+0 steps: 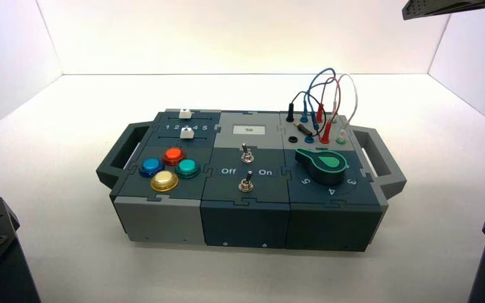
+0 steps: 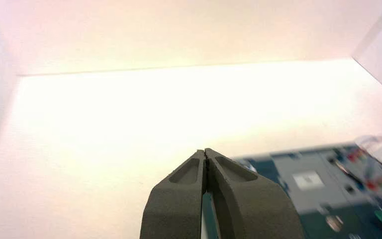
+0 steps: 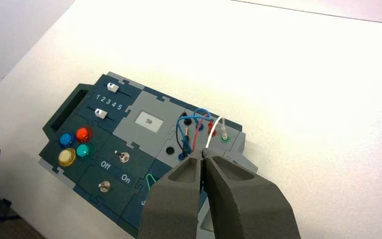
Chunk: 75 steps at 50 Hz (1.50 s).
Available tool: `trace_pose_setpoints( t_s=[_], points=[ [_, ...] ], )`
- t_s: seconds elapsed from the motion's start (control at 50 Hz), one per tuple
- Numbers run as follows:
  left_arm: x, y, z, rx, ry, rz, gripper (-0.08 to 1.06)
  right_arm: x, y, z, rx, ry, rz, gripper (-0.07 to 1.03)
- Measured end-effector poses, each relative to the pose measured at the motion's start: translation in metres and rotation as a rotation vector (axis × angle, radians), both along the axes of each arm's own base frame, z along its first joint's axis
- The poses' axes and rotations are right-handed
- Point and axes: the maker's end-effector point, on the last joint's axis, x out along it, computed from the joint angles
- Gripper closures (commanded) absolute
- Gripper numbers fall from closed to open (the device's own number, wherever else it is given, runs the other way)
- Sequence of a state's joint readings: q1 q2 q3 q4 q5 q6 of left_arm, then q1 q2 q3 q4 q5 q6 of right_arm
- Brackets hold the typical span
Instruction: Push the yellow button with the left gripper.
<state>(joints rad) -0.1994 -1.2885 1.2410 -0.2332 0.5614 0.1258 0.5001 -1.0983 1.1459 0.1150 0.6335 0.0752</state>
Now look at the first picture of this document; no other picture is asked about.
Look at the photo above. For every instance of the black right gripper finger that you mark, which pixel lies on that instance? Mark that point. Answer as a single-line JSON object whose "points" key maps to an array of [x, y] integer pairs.
{"points": [[439, 8]]}

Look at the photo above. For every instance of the yellow push button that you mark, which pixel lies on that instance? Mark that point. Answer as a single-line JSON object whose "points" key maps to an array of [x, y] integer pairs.
{"points": [[164, 180]]}

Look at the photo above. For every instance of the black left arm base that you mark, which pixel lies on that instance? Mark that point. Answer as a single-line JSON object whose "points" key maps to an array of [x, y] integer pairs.
{"points": [[0, 259]]}

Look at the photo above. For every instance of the teal push button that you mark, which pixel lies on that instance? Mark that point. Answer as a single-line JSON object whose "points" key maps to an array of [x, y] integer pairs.
{"points": [[187, 167]]}

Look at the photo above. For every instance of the orange push button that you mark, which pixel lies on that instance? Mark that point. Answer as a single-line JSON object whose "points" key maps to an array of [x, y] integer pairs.
{"points": [[174, 154]]}

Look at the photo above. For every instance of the blue push button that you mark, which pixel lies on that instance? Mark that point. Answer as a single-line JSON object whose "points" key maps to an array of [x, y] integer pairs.
{"points": [[151, 165]]}

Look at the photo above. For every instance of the black green rotary knob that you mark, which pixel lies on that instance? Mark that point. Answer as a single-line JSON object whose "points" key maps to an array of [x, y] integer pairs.
{"points": [[324, 169]]}

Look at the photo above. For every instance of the small white display screen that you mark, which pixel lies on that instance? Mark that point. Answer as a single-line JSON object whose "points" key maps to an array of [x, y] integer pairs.
{"points": [[249, 130]]}

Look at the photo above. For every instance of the white slider knob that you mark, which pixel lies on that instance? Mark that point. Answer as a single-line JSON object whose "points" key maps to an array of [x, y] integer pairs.
{"points": [[187, 133], [185, 113]]}

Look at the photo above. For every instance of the dark teal grey task box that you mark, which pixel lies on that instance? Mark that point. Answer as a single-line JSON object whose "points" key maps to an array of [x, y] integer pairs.
{"points": [[246, 221]]}

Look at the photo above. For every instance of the metal toggle switch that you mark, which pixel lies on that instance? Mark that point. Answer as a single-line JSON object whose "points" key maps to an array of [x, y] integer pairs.
{"points": [[246, 186], [247, 157]]}

